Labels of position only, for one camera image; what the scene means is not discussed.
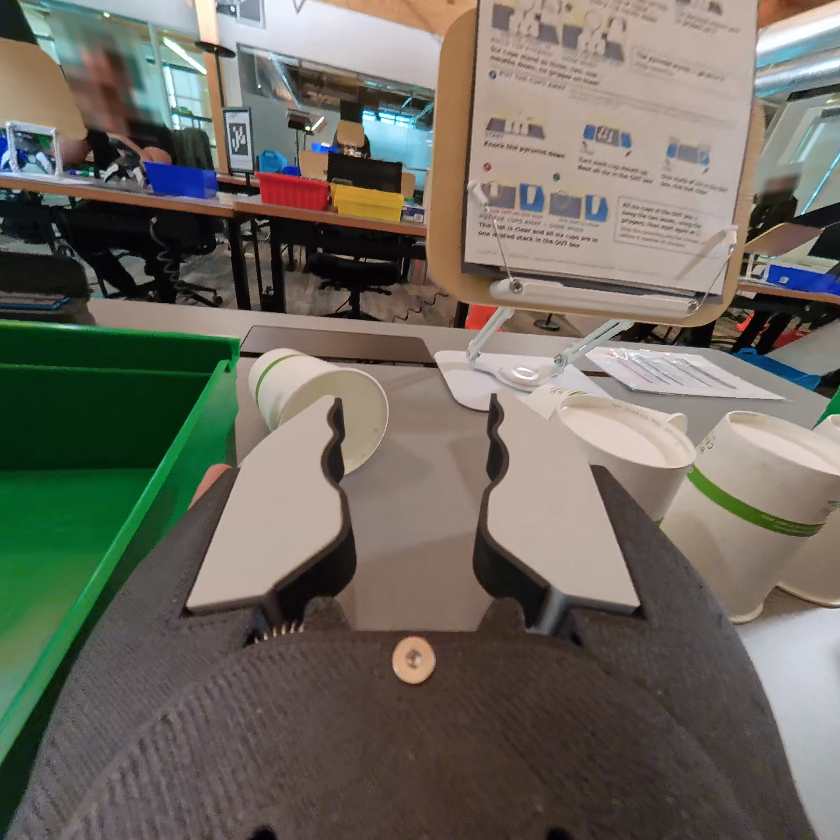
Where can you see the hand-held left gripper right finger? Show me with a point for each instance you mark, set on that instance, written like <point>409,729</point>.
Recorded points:
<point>558,512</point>

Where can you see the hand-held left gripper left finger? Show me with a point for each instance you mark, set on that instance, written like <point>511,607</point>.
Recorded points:
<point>275,512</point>

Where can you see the white paper cup green band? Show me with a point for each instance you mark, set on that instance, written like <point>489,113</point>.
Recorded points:
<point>623,439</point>
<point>817,564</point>
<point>735,544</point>
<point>308,387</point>
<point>548,400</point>

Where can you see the grey desk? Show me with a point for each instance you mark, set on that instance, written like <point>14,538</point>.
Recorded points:
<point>413,558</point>

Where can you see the person's left hand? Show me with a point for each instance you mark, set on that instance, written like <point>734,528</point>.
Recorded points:
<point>210,479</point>

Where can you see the laminated paper sheet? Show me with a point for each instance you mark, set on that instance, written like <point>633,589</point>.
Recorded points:
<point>656,371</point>

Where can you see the orange traffic cone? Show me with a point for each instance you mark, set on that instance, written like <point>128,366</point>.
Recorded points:
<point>478,316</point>

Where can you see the black office chair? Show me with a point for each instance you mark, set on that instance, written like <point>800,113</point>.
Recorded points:
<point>354,269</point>

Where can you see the large blue plastic bin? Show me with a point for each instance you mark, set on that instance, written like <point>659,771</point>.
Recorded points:
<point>781,374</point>

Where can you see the wooden table black legs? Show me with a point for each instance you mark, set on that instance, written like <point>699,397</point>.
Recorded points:
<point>787,293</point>
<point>98,190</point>

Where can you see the yellow plastic bin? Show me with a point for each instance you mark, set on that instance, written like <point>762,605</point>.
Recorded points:
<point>367,205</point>

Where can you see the red plastic bin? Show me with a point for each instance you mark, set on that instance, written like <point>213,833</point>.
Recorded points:
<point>292,191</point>

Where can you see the wooden document stand white base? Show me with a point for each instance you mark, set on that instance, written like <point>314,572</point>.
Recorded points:
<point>453,197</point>

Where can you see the black monitor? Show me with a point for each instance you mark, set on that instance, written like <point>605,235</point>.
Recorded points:
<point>364,170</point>

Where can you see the black white marker sign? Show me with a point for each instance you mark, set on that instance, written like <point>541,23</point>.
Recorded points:
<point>238,138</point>

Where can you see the printed instruction sheet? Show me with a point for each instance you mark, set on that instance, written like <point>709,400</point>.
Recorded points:
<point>590,98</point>

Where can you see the clear acrylic box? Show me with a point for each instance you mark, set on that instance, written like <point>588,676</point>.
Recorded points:
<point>33,148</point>

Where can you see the tan wooden board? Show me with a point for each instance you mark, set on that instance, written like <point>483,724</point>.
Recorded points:
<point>33,85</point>

